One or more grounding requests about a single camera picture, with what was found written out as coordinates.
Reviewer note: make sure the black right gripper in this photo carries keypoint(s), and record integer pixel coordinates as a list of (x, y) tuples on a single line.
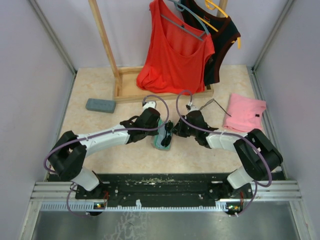
[(178, 129)]

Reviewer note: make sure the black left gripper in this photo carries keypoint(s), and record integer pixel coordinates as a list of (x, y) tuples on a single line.
[(153, 133)]

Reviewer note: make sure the black frame eyeglasses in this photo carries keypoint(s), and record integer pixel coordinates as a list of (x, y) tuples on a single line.
[(166, 141)]

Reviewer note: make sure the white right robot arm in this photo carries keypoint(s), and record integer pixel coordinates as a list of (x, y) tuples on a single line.
[(258, 156)]

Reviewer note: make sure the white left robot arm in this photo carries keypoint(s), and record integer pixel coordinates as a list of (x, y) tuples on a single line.
[(69, 153)]

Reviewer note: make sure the blue-grey glasses case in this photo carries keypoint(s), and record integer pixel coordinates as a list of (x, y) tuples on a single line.
[(101, 105)]

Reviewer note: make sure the folded pink t-shirt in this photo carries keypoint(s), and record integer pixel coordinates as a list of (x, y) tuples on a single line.
[(244, 114)]

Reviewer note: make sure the red tank top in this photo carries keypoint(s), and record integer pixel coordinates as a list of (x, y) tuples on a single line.
[(177, 54)]

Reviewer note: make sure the black maroon-trimmed tank top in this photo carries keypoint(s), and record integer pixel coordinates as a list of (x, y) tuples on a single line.
[(223, 33)]

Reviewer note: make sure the grey clothes hanger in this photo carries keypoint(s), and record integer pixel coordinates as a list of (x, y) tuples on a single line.
[(190, 22)]

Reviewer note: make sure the yellow clothes hanger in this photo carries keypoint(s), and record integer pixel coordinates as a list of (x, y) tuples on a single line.
[(220, 17)]

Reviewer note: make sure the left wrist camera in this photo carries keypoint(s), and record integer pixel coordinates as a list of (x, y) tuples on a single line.
[(149, 104)]

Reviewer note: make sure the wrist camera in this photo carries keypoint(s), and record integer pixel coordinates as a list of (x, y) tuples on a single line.
[(191, 107), (149, 104)]

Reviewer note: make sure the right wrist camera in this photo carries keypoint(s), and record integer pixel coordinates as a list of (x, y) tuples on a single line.
[(191, 107)]

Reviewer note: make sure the thin metal frame sunglasses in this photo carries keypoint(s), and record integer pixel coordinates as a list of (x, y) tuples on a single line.
[(214, 101)]

